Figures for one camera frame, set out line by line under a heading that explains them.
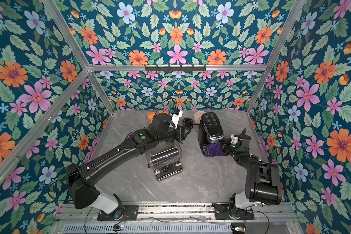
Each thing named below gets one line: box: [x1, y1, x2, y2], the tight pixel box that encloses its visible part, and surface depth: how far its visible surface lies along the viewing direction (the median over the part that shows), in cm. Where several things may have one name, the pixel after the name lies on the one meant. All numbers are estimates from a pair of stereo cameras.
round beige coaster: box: [193, 110, 207, 125], surface depth 116 cm
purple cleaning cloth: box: [204, 141, 226, 158], surface depth 87 cm
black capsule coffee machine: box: [197, 112, 225, 157], surface depth 85 cm
